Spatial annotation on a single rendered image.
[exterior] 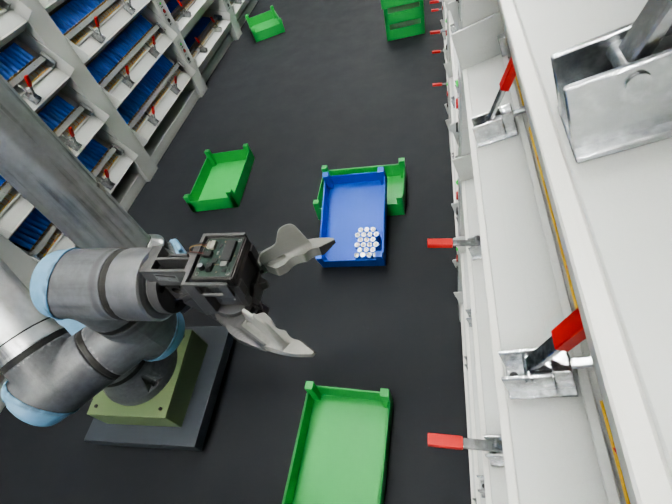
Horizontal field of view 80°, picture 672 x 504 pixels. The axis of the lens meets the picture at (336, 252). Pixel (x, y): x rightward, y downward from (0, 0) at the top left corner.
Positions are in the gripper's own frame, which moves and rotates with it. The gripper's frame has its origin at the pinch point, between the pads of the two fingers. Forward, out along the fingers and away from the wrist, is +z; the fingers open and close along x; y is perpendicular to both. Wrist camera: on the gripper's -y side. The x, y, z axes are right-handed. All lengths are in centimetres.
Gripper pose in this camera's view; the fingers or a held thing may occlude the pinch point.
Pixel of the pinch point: (329, 295)
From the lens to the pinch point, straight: 46.0
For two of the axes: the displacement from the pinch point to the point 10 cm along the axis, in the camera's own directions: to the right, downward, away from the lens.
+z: 9.7, -0.1, -2.4
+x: 1.4, -7.8, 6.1
